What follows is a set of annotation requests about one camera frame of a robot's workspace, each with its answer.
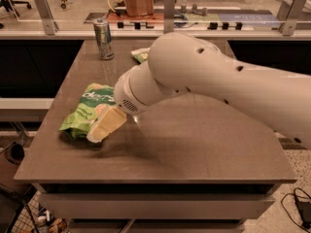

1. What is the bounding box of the silver drink can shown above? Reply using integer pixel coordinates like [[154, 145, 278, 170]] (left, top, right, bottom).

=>
[[93, 17, 114, 60]]

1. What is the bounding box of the right metal glass bracket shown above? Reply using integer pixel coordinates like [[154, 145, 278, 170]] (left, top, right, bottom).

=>
[[280, 0, 307, 36]]

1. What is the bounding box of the black power adapter with cable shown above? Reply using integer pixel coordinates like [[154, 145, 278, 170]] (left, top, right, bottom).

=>
[[281, 187, 311, 233]]

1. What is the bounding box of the left metal glass bracket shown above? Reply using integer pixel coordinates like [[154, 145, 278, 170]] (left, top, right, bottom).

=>
[[34, 0, 58, 35]]

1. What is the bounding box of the crumpled green snack bag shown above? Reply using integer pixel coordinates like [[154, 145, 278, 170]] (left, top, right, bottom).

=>
[[131, 48, 150, 63]]

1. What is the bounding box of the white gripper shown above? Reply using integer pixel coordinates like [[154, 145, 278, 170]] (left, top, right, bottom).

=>
[[86, 61, 182, 143]]

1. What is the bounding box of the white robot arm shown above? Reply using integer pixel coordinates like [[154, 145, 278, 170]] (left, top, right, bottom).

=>
[[114, 32, 311, 148]]

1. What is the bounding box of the black office chair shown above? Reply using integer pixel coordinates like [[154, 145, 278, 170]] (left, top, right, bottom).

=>
[[0, 0, 32, 17]]

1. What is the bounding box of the middle metal glass bracket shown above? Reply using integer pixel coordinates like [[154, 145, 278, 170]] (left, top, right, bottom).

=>
[[163, 0, 175, 33]]

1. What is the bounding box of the wire basket cart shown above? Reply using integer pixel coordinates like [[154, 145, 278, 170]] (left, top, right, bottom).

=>
[[0, 184, 71, 233]]

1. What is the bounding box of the grey table drawer base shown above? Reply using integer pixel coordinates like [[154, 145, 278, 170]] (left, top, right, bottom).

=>
[[39, 193, 275, 233]]

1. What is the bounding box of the green rice chip bag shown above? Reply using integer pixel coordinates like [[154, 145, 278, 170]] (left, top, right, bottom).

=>
[[59, 83, 115, 140]]

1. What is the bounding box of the metal glass bracket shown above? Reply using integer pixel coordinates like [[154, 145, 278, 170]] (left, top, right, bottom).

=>
[[163, 0, 175, 33], [280, 0, 307, 36], [34, 0, 58, 35]]

